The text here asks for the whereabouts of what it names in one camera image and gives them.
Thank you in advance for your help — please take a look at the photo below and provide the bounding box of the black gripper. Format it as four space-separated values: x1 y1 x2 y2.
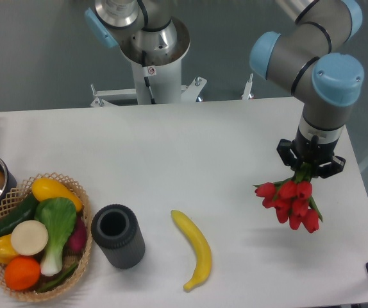
276 134 346 178

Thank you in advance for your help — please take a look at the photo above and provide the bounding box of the red tulip bouquet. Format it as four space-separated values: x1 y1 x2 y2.
255 163 322 234

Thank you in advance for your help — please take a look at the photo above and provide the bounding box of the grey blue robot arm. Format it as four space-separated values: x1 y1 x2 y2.
85 1 364 178

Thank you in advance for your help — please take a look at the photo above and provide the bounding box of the dark grey ribbed vase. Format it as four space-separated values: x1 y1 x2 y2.
91 204 146 270

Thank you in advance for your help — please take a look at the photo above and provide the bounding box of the yellow plastic banana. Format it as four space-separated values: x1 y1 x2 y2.
171 210 212 292

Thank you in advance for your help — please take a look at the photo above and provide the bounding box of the purple red sweet potato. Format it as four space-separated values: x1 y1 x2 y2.
67 216 87 253

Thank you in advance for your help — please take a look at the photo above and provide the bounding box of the green bok choy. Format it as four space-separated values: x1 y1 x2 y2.
35 197 77 277

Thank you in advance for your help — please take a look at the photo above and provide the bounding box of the green bean pod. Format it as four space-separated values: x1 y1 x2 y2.
36 263 78 293

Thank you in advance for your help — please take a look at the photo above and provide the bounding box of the yellow squash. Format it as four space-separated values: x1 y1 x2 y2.
31 178 83 212

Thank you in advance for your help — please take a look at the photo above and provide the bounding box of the woven wicker basket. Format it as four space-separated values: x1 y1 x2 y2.
0 173 92 302

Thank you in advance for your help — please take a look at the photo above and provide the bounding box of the green cucumber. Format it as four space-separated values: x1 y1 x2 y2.
0 193 39 237

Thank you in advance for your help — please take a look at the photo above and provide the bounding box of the cream round disc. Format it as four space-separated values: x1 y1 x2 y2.
11 220 49 256

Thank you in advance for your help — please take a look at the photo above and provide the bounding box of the orange fruit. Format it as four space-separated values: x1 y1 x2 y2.
4 256 41 291

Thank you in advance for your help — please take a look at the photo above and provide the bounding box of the yellow bell pepper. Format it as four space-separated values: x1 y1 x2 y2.
0 234 19 264

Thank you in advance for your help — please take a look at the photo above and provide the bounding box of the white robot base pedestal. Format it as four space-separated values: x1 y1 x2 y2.
86 14 207 107

